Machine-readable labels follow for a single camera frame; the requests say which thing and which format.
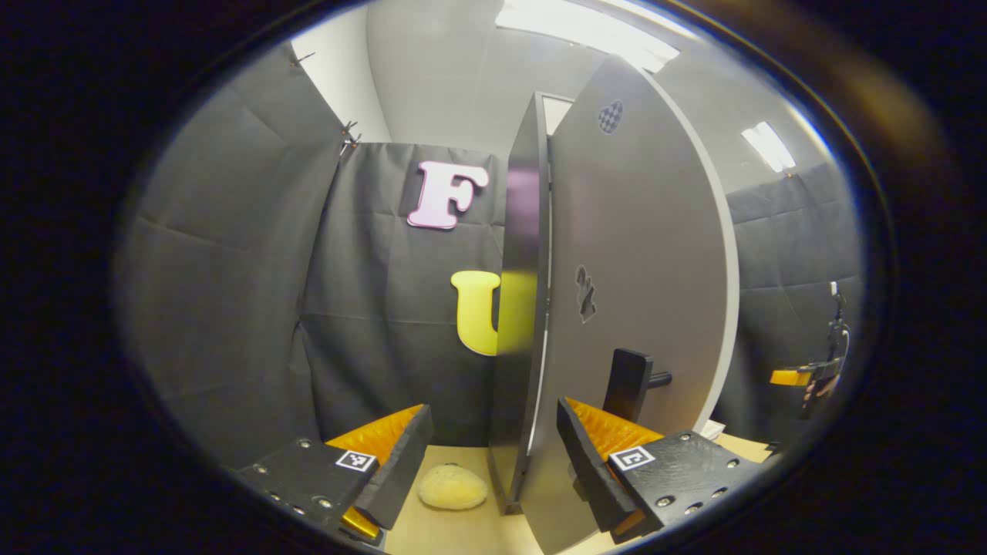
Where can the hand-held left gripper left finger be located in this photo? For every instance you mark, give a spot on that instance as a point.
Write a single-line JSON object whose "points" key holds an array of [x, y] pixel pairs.
{"points": [[401, 470]]}

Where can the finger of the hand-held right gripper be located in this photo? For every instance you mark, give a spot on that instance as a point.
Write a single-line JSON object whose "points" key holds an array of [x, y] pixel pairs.
{"points": [[788, 378]]}

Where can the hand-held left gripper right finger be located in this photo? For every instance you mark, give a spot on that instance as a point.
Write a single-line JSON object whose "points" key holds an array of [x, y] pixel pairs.
{"points": [[590, 470]]}

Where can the white cabinet door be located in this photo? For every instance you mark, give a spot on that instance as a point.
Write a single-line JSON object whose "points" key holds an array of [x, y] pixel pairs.
{"points": [[648, 254]]}

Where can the white and grey cabinet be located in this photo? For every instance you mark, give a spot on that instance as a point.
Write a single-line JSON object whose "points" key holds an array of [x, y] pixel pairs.
{"points": [[520, 370]]}

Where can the yellow fluffy sponge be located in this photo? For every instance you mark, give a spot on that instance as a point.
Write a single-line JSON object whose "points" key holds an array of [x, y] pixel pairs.
{"points": [[453, 487]]}

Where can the small ceiling light panel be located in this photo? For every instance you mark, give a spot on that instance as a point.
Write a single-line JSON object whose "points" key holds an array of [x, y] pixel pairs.
{"points": [[767, 146]]}

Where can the black backdrop cloth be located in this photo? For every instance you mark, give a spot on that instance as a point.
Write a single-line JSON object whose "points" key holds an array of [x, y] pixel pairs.
{"points": [[231, 270]]}

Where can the large ceiling light panel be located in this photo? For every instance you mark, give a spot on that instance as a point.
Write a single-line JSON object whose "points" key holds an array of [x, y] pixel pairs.
{"points": [[594, 31]]}

